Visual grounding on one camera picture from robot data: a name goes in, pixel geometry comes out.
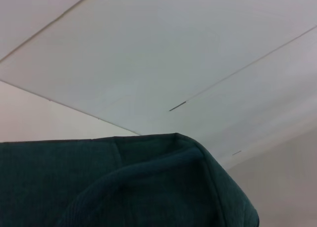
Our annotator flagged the dark teal insulated lunch bag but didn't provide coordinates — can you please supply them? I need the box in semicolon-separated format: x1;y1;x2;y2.
0;132;260;227

